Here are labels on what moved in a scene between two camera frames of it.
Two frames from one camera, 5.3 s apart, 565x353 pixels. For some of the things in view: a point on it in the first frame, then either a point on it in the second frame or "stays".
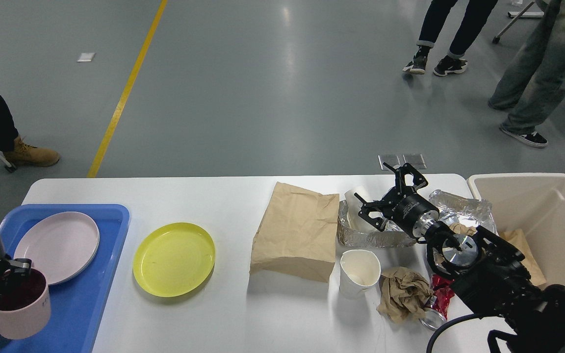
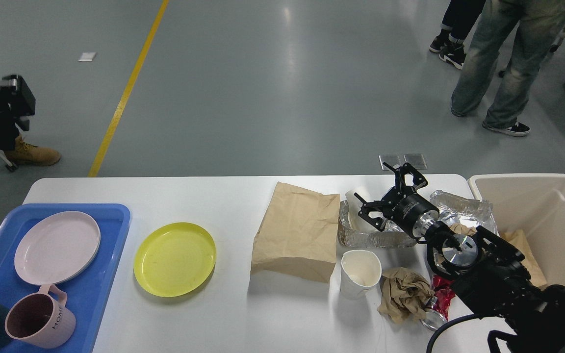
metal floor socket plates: x=396 y=160 stays
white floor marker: x=86 y=57 stays
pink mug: x=19 y=306 → x=39 y=320
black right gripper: x=404 y=205 stays
